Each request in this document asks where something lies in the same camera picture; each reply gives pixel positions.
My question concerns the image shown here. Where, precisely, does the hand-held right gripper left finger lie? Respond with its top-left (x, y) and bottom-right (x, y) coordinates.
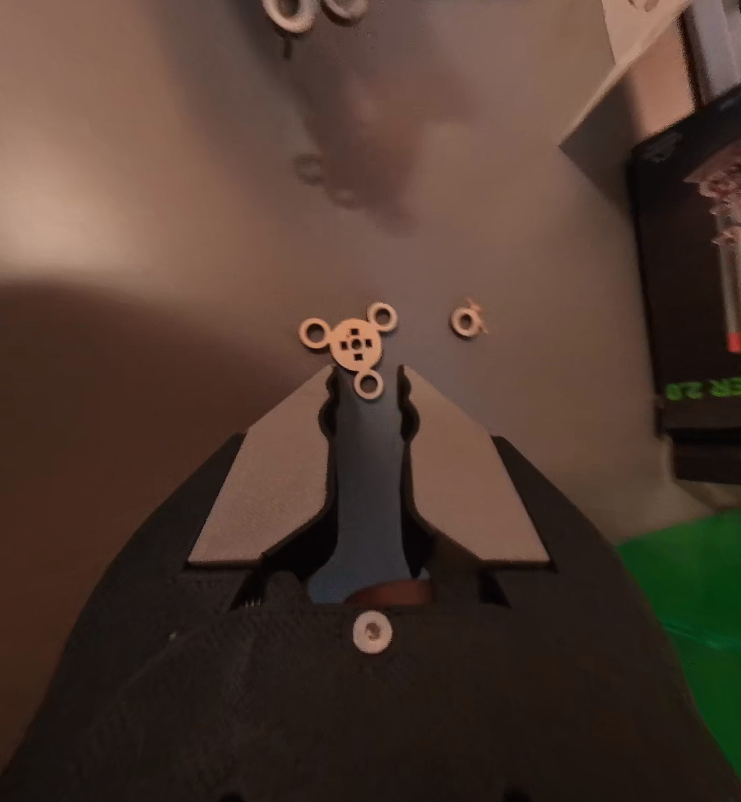
top-left (185, 365), bottom-right (340, 571)

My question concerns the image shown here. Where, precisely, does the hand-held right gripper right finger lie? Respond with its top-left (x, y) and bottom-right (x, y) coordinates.
top-left (397, 365), bottom-right (551, 565)

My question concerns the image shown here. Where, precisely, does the three-ring wooden model part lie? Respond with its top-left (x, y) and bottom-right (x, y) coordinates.
top-left (299, 302), bottom-right (398, 401)

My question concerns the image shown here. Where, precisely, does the green plastic bin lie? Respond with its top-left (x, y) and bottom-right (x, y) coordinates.
top-left (615, 504), bottom-right (741, 802)

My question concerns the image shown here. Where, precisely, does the black product box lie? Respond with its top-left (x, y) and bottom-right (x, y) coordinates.
top-left (624, 69), bottom-right (741, 483)

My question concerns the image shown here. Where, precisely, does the folded instruction sheet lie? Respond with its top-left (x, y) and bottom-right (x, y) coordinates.
top-left (558, 0), bottom-right (697, 170)

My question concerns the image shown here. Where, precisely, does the small wooden ring part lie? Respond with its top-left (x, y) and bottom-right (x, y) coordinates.
top-left (450, 298), bottom-right (490, 341)

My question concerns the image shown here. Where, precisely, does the multi-ring wooden model part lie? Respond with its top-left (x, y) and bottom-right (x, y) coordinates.
top-left (260, 0), bottom-right (368, 33)

